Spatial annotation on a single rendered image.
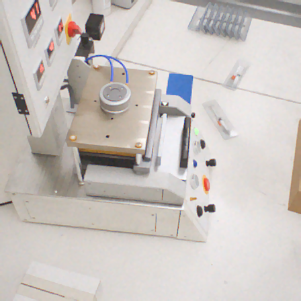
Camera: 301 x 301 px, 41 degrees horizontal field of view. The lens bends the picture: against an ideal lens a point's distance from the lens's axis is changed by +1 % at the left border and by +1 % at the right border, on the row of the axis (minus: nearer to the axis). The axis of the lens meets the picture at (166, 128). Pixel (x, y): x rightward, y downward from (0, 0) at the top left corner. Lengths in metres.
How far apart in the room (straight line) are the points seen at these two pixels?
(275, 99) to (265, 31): 0.43
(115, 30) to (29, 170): 0.85
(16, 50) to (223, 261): 0.78
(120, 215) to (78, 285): 0.20
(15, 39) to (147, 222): 0.61
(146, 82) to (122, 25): 0.77
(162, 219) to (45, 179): 0.33
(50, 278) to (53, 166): 0.28
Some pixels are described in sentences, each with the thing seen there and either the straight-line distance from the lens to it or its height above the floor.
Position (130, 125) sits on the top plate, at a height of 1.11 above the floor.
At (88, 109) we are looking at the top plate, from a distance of 0.99.
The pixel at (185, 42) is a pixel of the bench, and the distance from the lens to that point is 1.79.
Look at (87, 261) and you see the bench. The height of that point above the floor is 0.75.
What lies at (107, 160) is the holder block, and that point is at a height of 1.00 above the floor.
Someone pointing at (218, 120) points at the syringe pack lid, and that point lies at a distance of 1.44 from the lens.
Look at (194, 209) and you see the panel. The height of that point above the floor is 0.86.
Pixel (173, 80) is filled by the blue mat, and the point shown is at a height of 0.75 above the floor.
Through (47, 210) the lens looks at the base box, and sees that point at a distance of 1.16.
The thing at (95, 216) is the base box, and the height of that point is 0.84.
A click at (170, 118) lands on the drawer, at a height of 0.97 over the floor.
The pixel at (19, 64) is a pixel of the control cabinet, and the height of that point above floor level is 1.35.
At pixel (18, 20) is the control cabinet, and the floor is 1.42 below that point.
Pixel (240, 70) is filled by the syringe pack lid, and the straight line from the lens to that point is 1.65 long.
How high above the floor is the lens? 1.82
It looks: 49 degrees down
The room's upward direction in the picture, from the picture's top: 4 degrees clockwise
